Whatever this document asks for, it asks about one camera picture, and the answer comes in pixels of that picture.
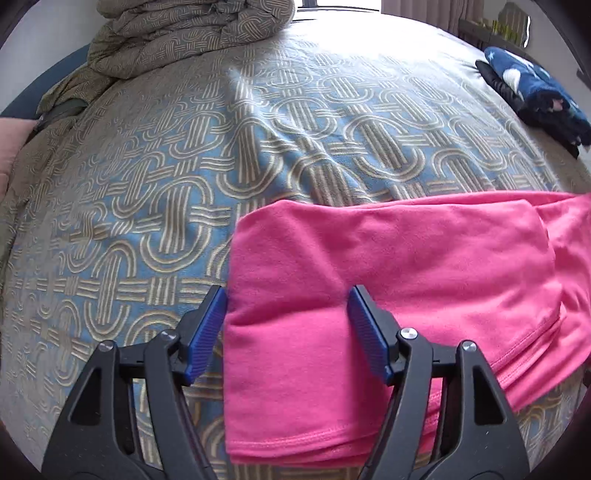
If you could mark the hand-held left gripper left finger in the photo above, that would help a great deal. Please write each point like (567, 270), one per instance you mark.
(205, 334)

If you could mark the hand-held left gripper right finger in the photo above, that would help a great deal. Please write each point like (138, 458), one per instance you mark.
(369, 334)

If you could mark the pink pants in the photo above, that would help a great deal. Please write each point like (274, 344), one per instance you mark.
(392, 286)

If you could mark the bed with patterned sheet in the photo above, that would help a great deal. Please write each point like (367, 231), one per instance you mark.
(184, 184)

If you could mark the pink pillow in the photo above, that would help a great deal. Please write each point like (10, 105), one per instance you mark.
(14, 147)

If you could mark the folded patterned duvet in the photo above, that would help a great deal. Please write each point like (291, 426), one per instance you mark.
(184, 41)

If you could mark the dark blue headboard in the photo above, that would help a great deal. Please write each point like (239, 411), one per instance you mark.
(51, 78)

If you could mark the folded blue printed clothes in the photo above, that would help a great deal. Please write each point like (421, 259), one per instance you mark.
(535, 85)

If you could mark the dark grey desk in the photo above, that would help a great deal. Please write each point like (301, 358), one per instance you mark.
(480, 30)

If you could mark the beige curtain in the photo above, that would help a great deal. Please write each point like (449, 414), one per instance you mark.
(429, 11)

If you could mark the green cactus decoration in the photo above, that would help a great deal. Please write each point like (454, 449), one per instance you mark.
(512, 21)

